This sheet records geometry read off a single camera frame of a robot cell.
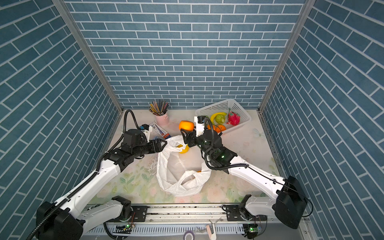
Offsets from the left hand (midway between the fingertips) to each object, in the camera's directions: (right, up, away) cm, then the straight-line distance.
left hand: (165, 143), depth 79 cm
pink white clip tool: (+24, -39, -11) cm, 47 cm away
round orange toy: (+34, +8, +25) cm, 43 cm away
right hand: (+12, +8, -7) cm, 16 cm away
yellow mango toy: (+11, -3, +4) cm, 12 cm away
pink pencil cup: (-8, +13, +27) cm, 31 cm away
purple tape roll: (+13, -40, -10) cm, 43 cm away
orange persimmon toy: (+18, -13, -5) cm, 23 cm away
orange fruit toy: (+12, +10, -9) cm, 18 cm away
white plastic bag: (+7, -20, +9) cm, 23 cm away
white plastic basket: (+37, +23, +37) cm, 57 cm away
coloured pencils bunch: (-11, +21, +26) cm, 35 cm away
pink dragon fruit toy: (+43, +14, +29) cm, 54 cm away
